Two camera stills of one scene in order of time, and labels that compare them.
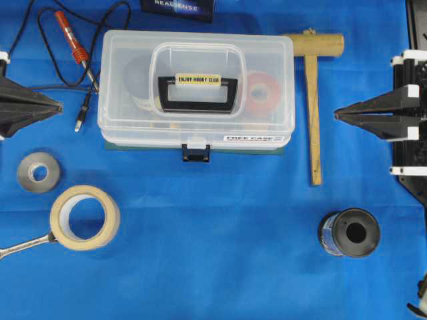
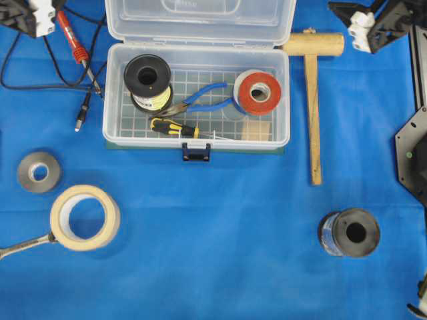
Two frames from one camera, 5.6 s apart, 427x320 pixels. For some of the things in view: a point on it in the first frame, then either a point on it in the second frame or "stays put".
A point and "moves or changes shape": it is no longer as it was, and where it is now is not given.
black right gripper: x=376 y=114 → x=393 y=18
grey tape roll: x=25 y=169 stays put
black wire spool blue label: x=353 y=233 stays put
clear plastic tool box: x=196 y=91 moves or changes shape
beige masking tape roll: x=60 y=218 stays put
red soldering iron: x=79 y=55 stays put
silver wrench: x=5 y=252 stays put
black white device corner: x=421 y=309 stays put
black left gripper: x=14 y=116 → x=19 y=14
